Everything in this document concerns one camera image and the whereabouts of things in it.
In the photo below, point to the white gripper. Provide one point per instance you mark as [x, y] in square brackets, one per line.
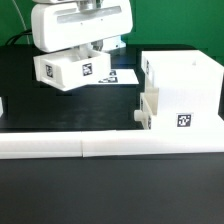
[60, 26]

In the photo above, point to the white L-shaped foam barrier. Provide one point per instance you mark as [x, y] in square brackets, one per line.
[109, 143]

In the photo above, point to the white drawer tray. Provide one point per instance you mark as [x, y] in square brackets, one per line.
[70, 69]
[148, 108]

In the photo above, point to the white front drawer tray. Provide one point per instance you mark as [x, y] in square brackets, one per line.
[148, 108]

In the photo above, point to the white marker sheet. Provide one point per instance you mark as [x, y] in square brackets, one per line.
[120, 77]

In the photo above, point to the white drawer cabinet box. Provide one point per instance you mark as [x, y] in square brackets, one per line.
[189, 84]

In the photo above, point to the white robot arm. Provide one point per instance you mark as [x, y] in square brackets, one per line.
[109, 43]

